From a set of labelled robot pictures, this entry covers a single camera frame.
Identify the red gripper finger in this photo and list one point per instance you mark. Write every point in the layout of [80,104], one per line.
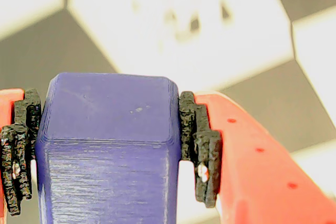
[15,140]
[262,182]

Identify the black white marker checkerboard mat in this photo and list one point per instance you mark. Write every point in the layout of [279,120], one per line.
[183,11]

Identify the blue cube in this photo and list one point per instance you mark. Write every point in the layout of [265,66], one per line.
[105,155]

